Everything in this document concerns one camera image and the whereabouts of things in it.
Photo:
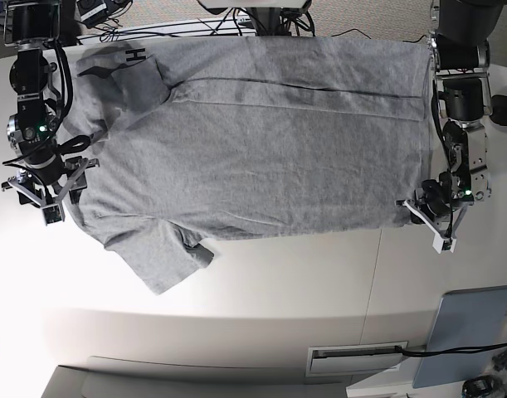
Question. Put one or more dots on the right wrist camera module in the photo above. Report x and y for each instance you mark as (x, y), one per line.
(53, 213)

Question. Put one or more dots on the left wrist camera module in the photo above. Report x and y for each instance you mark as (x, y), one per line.
(443, 244)

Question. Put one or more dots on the grey T-shirt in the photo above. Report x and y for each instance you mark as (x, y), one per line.
(241, 138)

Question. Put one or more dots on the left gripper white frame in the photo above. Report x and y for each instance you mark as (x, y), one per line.
(440, 205)

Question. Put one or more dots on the black device with blue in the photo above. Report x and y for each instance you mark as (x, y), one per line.
(482, 386)

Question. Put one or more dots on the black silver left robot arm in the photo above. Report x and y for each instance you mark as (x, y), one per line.
(460, 99)

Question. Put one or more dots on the white central mount stand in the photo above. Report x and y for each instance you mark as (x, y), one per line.
(268, 17)

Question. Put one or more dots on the white cable slot tray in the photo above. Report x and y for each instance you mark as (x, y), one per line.
(352, 360)

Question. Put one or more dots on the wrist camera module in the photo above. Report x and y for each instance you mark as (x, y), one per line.
(443, 244)
(53, 213)

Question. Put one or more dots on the black computer mouse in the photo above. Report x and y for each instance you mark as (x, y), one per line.
(499, 110)

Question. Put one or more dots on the grey camera box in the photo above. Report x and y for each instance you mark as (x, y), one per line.
(92, 12)

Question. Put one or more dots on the blue-grey tablet panel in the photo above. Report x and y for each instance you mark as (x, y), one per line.
(465, 318)

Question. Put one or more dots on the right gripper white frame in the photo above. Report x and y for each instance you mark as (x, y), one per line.
(44, 186)

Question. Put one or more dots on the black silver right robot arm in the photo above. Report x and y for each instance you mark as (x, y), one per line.
(40, 76)

